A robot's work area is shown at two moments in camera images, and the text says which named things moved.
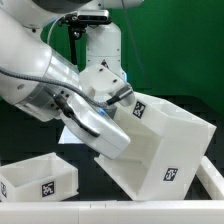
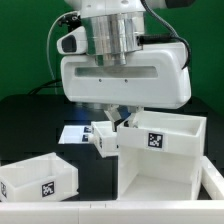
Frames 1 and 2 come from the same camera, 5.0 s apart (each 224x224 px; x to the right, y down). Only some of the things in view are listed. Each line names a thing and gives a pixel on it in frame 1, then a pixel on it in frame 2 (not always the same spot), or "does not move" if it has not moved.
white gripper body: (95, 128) → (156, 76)
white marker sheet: (68, 137) does not move
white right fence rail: (211, 178) does not move
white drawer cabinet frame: (167, 147) does not move
